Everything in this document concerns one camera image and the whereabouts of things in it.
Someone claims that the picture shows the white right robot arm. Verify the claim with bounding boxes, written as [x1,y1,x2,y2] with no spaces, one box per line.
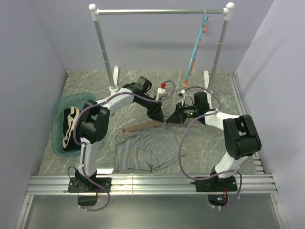
[166,92,262,191]

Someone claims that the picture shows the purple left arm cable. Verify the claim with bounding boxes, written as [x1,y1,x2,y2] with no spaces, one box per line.
[74,80,176,212]

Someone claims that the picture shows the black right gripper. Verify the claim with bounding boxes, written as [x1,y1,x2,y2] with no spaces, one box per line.
[166,102,199,125]

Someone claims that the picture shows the grey striped boxer underwear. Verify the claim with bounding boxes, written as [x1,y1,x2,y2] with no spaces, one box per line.
[115,124,179,174]

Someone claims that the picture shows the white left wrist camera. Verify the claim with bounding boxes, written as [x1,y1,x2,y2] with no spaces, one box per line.
[156,83,168,100]

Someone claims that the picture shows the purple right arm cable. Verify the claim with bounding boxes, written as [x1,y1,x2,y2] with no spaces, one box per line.
[178,86,243,208]

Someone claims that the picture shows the silver white clothes rack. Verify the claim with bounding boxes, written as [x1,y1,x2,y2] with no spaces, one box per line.
[88,2,235,115]

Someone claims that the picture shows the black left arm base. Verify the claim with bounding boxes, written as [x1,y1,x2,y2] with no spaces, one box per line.
[68,177,105,207]

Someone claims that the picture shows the aluminium mounting rail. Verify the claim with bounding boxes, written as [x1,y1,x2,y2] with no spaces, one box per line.
[26,174,277,195]

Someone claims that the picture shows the cream striped garment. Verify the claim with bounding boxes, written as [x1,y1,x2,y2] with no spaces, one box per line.
[62,107,81,148]

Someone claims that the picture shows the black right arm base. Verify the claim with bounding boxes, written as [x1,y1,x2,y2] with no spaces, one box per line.
[191,176,238,207]

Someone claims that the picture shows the teal plastic basket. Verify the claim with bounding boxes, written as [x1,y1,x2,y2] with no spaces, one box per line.
[51,93,96,156]

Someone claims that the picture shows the beige clip hanger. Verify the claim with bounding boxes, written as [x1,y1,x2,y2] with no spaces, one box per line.
[115,118,167,137]

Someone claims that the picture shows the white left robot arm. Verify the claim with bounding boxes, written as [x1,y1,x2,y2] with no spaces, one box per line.
[73,76,164,192]

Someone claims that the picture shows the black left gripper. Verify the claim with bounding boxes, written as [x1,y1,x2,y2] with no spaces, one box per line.
[136,94,164,123]

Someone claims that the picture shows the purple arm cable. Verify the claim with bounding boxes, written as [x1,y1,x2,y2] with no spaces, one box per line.
[74,80,176,212]
[178,86,243,208]

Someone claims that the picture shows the blue hanger with orange clips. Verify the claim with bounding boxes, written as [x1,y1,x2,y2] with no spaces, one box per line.
[183,10,209,88]

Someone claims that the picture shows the black clothes in basket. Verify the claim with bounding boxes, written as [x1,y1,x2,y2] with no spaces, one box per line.
[62,107,83,153]

